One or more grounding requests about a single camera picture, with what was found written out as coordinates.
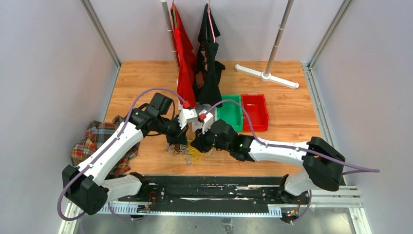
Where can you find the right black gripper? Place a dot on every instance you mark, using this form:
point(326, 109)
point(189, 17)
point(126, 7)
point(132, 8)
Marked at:
point(199, 142)

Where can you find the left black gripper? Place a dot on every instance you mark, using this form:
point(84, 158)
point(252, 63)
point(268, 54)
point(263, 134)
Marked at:
point(179, 137)

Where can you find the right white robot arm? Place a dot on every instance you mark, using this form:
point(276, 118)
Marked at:
point(321, 164)

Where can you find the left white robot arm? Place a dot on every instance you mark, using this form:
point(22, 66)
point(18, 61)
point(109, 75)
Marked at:
point(86, 189)

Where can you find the white plastic bin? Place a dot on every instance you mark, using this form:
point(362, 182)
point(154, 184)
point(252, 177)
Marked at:
point(199, 108)

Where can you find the green plastic bin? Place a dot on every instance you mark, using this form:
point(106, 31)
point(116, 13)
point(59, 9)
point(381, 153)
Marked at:
point(232, 114)

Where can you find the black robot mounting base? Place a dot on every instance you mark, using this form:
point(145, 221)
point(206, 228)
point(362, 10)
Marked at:
point(214, 194)

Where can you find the red plastic bin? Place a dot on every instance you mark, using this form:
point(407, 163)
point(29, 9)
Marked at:
point(255, 106)

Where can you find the black hanging garment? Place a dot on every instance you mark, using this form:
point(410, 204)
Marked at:
point(207, 66)

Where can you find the red hanging shirt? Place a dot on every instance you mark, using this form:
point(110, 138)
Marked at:
point(187, 62)

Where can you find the plaid flannel shirt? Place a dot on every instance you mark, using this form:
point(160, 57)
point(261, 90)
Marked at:
point(95, 136)

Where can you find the white rack base foot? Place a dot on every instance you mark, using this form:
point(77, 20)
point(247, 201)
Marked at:
point(266, 77)

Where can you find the left metal rack pole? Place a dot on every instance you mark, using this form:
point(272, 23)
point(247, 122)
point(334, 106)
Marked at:
point(166, 12)

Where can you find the metal rack pole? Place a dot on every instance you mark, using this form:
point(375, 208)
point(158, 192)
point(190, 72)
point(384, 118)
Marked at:
point(278, 37)
point(166, 12)

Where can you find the green clothes hanger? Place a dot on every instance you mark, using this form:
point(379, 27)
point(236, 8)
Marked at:
point(174, 18)

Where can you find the pink clothes hanger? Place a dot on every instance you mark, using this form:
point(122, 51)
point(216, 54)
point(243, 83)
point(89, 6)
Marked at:
point(210, 22)

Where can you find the right metal rack pole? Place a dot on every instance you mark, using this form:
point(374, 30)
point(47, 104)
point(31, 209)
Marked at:
point(278, 37)

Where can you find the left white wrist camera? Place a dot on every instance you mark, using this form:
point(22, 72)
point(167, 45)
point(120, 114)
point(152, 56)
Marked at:
point(187, 116)

